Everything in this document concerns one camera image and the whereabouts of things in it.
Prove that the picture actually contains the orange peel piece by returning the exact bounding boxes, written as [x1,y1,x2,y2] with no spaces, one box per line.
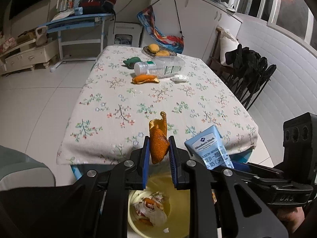
[132,75,159,84]
[149,111,170,164]

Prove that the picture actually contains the blue milk carton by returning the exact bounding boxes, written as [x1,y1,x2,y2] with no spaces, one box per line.
[184,125,234,170]

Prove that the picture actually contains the snack bag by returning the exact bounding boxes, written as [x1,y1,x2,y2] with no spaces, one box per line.
[133,191,168,227]

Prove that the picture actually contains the white tissue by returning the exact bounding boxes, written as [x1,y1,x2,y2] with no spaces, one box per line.
[170,74,189,83]

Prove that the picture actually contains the person's right hand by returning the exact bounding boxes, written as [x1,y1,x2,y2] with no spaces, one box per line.
[277,207,305,234]

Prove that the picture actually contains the orange peel in basin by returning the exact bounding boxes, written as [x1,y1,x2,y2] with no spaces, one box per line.
[142,197,164,211]

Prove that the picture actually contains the floral white tablecloth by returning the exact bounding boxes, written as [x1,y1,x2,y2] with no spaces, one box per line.
[56,46,258,165]

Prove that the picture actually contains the wooden chair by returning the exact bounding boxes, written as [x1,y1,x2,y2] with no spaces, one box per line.
[207,26,277,110]

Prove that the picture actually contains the yellow plastic basin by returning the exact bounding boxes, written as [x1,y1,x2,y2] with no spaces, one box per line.
[128,173,190,237]

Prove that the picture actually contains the clear plastic bottle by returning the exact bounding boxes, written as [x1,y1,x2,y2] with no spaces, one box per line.
[134,56,185,79]

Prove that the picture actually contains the green toy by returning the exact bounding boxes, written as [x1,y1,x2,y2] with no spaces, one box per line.
[123,57,141,69]

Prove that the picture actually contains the yellow mango right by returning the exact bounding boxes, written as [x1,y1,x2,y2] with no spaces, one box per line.
[155,50,170,57]

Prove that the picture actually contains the yellow mango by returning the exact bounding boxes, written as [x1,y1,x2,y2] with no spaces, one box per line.
[148,44,159,54]
[155,50,170,57]

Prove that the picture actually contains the black clothes on chair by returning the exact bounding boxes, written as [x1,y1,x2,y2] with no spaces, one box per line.
[225,44,277,95]

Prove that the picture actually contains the yellow mango left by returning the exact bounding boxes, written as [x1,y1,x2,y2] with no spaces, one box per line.
[148,44,159,54]

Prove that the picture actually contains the fruit plate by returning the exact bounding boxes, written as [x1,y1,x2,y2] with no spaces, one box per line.
[143,45,177,57]

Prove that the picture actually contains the white pillow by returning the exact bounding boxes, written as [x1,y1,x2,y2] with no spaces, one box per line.
[219,30,239,66]

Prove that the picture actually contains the white stool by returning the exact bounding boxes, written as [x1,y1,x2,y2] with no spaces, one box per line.
[107,22,142,47]

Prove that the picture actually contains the colourful hanging bag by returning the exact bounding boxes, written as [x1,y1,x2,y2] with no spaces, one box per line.
[136,5,185,55]

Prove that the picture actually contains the blue study desk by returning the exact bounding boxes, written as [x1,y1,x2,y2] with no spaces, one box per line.
[38,13,116,73]

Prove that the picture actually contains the white tv cabinet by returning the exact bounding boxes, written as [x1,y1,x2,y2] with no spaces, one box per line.
[1,38,59,75]

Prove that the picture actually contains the white jug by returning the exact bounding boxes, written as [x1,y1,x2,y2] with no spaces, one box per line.
[35,26,47,46]

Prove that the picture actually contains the dark backpack on desk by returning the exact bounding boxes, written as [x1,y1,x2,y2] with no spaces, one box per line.
[79,0,117,16]

